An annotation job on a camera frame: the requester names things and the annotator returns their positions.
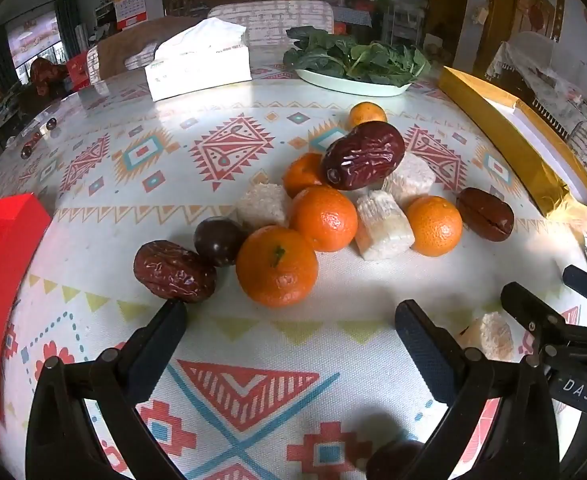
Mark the dark purple passion fruit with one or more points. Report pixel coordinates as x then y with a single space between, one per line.
218 240

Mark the striped chair back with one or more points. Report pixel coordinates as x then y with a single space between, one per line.
273 17

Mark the white tissue box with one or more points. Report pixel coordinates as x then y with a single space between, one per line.
198 62

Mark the orange mandarin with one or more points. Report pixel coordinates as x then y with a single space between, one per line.
434 226
323 217
302 175
367 114
277 266

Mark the red gift box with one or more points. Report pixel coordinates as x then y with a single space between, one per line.
78 71

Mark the dark green curtain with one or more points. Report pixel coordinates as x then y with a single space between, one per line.
68 25

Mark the yellow box lid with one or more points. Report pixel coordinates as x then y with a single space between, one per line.
503 125

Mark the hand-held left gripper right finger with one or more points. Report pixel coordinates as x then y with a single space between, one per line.
423 355

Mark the white oval plate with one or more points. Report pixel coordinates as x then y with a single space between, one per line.
353 87

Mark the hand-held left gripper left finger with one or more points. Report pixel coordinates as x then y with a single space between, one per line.
157 355

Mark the large red jujube date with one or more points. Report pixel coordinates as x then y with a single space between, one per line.
363 155

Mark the white corn cob piece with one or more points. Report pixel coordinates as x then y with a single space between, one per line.
263 205
491 335
416 175
384 227

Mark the green leafy vegetables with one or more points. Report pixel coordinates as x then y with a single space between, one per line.
358 57

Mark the sideboard with white cloth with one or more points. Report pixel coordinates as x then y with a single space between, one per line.
533 80

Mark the window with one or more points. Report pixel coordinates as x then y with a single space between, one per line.
33 35

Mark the brown chair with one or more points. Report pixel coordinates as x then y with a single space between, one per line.
133 40

